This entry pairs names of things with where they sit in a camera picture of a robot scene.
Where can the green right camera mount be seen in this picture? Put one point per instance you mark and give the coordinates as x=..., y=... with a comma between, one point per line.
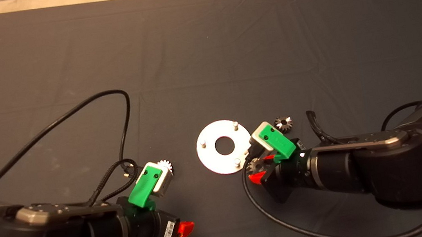
x=278, y=142

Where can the round metal carrier plate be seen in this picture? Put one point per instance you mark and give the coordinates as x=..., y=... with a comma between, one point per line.
x=208, y=160

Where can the green left camera mount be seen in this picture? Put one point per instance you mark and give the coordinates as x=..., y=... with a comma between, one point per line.
x=142, y=188

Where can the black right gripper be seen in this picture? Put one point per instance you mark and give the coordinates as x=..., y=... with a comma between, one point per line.
x=289, y=177

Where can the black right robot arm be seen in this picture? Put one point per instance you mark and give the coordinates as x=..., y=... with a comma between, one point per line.
x=387, y=168

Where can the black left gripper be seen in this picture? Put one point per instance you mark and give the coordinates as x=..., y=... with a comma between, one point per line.
x=153, y=234

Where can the dark grey table cloth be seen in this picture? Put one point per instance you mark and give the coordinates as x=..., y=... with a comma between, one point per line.
x=202, y=53

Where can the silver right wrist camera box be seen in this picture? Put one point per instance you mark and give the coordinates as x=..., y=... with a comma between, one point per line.
x=257, y=139

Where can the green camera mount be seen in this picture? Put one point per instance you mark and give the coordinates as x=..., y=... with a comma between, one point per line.
x=142, y=188
x=278, y=142

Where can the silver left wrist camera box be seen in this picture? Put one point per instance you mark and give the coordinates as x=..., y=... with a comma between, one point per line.
x=164, y=183

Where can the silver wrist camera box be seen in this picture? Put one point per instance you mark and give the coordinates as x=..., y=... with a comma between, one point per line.
x=257, y=139
x=164, y=183

